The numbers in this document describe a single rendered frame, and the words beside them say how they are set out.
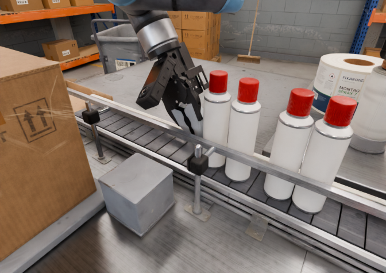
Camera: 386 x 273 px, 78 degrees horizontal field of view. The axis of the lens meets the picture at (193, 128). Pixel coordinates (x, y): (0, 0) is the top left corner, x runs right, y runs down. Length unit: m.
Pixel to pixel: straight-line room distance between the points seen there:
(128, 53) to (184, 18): 1.49
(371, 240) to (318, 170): 0.14
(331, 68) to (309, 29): 4.00
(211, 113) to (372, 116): 0.37
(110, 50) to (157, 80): 2.08
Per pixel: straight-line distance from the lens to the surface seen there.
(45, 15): 4.11
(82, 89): 1.07
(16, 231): 0.50
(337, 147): 0.39
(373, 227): 0.51
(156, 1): 0.41
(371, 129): 0.66
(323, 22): 4.76
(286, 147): 0.40
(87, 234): 0.51
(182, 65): 0.52
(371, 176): 0.62
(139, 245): 0.47
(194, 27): 3.69
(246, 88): 0.40
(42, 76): 0.41
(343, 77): 0.78
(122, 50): 2.47
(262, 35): 4.90
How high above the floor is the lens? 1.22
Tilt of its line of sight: 31 degrees down
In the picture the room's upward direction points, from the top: straight up
